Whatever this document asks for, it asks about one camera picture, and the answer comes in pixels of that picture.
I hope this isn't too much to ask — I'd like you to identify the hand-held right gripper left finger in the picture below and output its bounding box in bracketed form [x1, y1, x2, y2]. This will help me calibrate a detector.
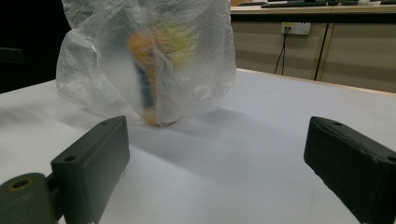
[50, 115, 131, 224]

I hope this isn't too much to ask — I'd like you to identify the dark monitor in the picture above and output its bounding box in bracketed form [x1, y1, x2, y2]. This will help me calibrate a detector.
[0, 47, 25, 65]

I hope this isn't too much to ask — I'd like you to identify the clear plastic bag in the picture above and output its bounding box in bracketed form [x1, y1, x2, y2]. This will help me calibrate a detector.
[55, 0, 237, 128]

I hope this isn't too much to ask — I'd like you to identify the white wall socket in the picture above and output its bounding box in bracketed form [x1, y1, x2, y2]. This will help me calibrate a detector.
[280, 21, 312, 35]

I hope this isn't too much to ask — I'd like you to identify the black keyboard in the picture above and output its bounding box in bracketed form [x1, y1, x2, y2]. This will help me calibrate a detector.
[261, 1, 329, 8]

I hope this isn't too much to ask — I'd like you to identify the yellow-green item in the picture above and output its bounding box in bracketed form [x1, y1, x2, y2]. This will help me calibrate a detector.
[155, 23, 198, 66]

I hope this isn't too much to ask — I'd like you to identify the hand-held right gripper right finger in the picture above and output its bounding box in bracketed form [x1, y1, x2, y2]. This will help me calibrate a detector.
[304, 116, 396, 224]

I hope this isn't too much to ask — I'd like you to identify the orange and blue packet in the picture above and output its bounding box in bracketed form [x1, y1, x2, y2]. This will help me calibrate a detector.
[127, 31, 166, 127]

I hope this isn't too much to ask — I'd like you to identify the black power cable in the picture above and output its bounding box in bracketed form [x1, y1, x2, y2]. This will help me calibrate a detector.
[274, 27, 290, 77]

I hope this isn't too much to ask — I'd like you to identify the long beige desk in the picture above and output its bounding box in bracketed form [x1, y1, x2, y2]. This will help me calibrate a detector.
[230, 0, 396, 94]

